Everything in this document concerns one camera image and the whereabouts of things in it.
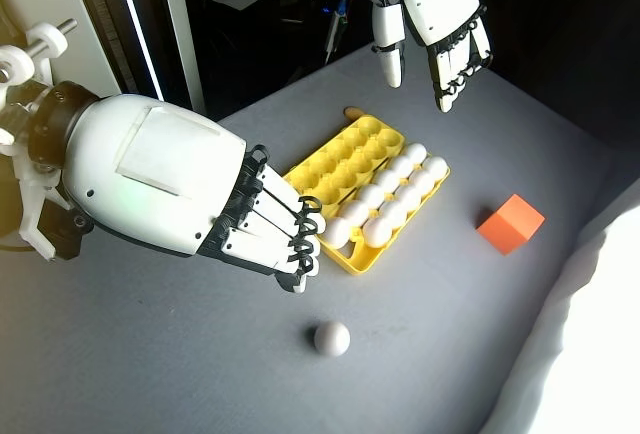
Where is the white toy egg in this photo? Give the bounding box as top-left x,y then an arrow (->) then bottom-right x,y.
361,216 -> 395,249
402,142 -> 429,165
313,321 -> 351,358
395,185 -> 424,213
319,216 -> 354,249
379,201 -> 410,229
373,168 -> 402,194
339,199 -> 371,228
388,154 -> 416,179
357,183 -> 387,210
422,156 -> 450,181
409,169 -> 437,195

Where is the yellow egg tray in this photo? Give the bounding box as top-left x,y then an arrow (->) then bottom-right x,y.
282,113 -> 451,276

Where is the grey table cloth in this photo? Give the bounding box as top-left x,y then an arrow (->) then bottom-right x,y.
0,43 -> 640,434

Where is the orange cube block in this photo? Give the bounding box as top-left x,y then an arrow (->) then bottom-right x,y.
475,193 -> 546,257

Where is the white backdrop cloth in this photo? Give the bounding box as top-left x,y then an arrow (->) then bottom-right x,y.
477,203 -> 640,434

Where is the white cable with plug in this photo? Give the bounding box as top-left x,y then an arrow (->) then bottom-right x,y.
323,3 -> 347,64

